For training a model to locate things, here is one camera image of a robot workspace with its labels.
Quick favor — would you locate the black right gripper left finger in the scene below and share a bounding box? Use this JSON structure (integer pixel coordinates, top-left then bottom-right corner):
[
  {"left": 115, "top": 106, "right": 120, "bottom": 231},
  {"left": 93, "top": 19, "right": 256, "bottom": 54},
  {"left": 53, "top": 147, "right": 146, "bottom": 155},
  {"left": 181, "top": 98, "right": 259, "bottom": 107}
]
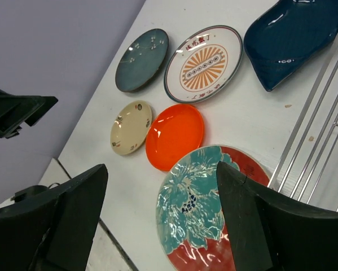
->
[{"left": 0, "top": 164, "right": 108, "bottom": 270}]

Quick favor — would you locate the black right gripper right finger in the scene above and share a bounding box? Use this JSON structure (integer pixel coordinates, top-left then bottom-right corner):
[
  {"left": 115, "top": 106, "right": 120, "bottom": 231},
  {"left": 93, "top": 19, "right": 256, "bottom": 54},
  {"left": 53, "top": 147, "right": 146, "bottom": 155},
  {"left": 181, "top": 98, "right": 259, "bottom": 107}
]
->
[{"left": 216, "top": 161, "right": 338, "bottom": 270}]

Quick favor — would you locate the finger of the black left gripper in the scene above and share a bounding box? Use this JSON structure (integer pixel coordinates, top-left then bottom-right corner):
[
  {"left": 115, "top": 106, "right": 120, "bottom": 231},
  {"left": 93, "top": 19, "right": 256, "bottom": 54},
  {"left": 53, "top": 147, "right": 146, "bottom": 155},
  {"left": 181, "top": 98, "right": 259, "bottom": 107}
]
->
[{"left": 0, "top": 89, "right": 58, "bottom": 139}]

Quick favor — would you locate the red teal floral plate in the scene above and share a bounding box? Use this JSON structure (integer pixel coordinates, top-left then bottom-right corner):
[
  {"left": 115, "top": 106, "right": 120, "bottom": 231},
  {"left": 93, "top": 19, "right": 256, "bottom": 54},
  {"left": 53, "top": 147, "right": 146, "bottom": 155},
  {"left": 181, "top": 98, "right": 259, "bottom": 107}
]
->
[{"left": 156, "top": 145, "right": 270, "bottom": 270}]

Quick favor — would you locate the small cream plate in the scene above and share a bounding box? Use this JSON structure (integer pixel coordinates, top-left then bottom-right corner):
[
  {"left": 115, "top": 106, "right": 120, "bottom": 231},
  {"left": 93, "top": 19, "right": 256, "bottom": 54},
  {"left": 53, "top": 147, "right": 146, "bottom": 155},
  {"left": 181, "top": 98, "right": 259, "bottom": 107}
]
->
[{"left": 110, "top": 100, "right": 153, "bottom": 155}]

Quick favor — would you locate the orange plastic plate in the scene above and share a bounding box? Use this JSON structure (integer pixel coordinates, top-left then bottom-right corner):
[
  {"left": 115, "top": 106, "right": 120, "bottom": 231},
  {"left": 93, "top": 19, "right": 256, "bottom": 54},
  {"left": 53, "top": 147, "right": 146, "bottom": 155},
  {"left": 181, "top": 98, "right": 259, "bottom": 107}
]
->
[{"left": 146, "top": 104, "right": 205, "bottom": 171}]

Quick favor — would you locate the dark teal speckled plate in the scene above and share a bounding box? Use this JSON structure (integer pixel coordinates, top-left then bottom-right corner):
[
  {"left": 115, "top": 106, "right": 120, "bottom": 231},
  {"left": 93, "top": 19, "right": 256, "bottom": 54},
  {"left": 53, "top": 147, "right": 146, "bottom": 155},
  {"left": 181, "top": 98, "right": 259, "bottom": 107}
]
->
[{"left": 115, "top": 28, "right": 169, "bottom": 93}]

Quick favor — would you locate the white plate orange sunburst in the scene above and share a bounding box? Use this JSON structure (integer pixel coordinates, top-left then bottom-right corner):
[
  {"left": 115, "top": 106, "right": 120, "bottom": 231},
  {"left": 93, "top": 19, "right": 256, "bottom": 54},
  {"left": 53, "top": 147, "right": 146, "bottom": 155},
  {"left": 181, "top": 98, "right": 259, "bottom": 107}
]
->
[{"left": 164, "top": 25, "right": 243, "bottom": 104}]

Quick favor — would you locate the dark blue leaf dish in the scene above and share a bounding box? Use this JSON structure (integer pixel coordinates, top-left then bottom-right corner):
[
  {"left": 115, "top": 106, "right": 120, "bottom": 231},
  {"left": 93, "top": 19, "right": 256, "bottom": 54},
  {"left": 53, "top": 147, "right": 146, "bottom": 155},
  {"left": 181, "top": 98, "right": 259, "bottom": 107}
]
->
[{"left": 244, "top": 0, "right": 338, "bottom": 91}]

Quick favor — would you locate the chrome wire dish rack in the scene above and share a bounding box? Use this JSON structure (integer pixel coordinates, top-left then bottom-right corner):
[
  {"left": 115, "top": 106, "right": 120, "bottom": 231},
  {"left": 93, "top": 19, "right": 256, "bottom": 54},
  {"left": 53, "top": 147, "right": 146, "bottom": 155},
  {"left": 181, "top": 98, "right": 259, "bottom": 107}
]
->
[{"left": 268, "top": 43, "right": 338, "bottom": 212}]

